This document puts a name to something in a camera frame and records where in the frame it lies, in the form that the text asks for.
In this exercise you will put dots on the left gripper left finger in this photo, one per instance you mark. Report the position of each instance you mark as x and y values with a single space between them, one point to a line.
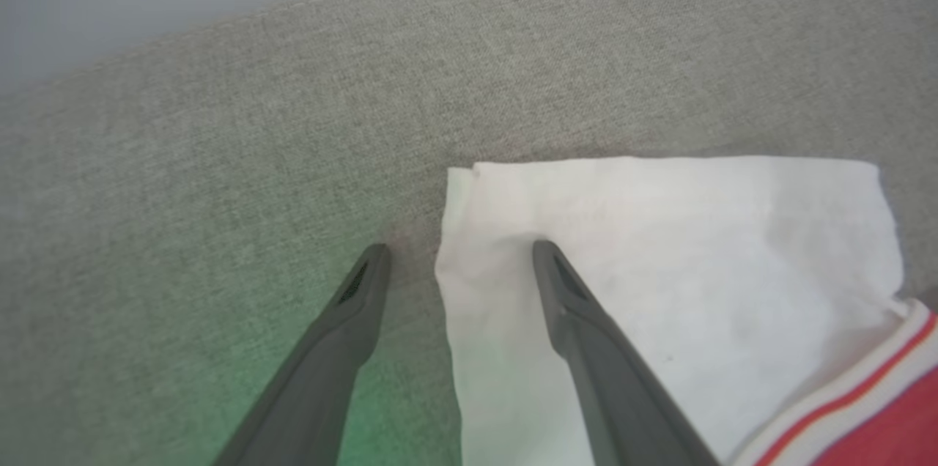
322 371

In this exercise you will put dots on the red and white shirt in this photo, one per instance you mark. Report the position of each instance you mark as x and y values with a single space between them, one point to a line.
696 246

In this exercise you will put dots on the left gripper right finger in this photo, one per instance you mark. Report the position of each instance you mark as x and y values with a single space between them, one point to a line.
615 393

